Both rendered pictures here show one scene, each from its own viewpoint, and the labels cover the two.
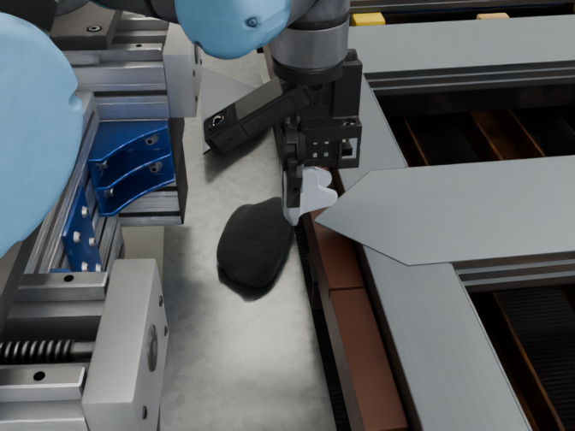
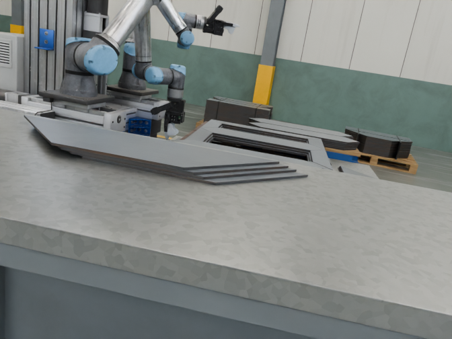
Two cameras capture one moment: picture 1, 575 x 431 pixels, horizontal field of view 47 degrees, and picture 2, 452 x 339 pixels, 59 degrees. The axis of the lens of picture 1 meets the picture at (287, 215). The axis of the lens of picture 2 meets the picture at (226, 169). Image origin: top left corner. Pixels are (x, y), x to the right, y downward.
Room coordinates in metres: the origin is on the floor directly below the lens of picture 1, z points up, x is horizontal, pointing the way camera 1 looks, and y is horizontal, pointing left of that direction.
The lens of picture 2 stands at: (-1.18, -0.77, 1.31)
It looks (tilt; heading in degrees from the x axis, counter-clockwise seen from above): 17 degrees down; 14
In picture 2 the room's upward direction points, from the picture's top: 9 degrees clockwise
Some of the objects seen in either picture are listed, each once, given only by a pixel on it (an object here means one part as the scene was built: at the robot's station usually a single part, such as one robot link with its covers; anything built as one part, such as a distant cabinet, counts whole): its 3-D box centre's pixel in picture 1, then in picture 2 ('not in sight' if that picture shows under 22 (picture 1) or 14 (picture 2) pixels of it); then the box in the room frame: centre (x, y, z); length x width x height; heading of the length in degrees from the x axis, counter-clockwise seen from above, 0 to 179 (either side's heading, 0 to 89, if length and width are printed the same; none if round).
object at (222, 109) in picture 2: not in sight; (238, 118); (5.19, 0.73, 0.26); 1.20 x 0.80 x 0.53; 94
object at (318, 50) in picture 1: (308, 35); (175, 93); (0.61, -0.02, 1.08); 0.08 x 0.08 x 0.05
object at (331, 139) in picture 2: not in sight; (300, 133); (1.70, -0.56, 0.82); 0.80 x 0.40 x 0.06; 97
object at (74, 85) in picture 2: not in sight; (79, 82); (0.31, 0.30, 1.09); 0.15 x 0.15 x 0.10
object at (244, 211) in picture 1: (255, 237); not in sight; (0.75, 0.05, 0.69); 0.20 x 0.10 x 0.03; 168
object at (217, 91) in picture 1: (232, 103); not in sight; (1.14, 0.11, 0.70); 0.39 x 0.12 x 0.04; 7
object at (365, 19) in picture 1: (367, 26); not in sight; (1.29, -0.16, 0.79); 0.06 x 0.05 x 0.04; 97
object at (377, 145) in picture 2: not in sight; (374, 147); (5.38, -1.46, 0.20); 1.20 x 0.80 x 0.41; 89
